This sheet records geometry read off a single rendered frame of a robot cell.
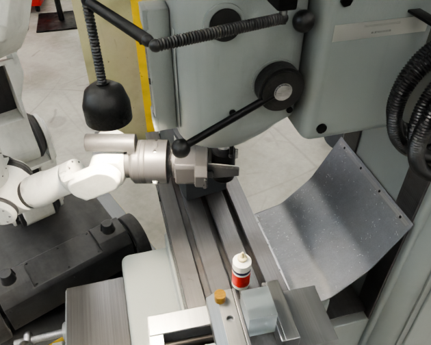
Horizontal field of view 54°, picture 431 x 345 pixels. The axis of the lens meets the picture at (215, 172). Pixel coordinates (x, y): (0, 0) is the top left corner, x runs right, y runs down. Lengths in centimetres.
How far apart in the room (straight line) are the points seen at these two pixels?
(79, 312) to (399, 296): 81
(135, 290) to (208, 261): 22
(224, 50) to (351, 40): 18
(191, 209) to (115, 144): 39
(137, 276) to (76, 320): 20
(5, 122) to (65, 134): 192
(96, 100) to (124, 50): 195
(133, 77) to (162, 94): 195
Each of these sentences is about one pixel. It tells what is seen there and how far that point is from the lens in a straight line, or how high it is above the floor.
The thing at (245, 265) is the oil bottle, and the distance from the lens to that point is 92.
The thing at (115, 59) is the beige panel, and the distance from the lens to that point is 260.
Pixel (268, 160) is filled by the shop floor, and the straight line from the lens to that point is 281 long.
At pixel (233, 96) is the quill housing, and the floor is 144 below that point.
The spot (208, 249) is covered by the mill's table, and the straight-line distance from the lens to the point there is 105.
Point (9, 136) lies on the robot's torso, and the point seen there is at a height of 107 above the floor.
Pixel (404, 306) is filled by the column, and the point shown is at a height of 84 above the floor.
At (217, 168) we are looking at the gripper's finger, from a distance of 82.
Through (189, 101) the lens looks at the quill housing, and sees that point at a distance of 66.
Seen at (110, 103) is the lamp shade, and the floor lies 144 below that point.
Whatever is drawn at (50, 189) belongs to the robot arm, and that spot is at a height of 117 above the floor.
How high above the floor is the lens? 177
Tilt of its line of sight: 41 degrees down
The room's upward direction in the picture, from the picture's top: straight up
